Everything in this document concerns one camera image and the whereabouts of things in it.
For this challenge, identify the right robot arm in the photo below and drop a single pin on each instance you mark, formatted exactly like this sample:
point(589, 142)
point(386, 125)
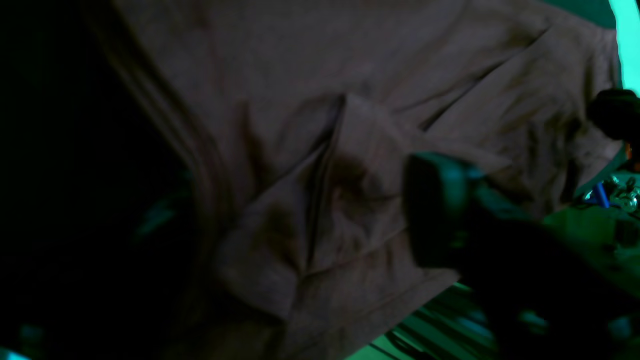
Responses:
point(616, 112)

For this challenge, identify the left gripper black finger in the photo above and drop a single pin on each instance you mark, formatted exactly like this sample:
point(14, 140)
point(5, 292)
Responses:
point(546, 295)

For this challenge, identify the red long-sleeve T-shirt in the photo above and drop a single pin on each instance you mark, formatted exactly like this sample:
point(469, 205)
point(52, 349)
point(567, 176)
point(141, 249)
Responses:
point(296, 117)

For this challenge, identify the black table cloth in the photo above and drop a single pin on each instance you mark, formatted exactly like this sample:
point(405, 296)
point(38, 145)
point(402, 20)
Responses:
point(97, 214)

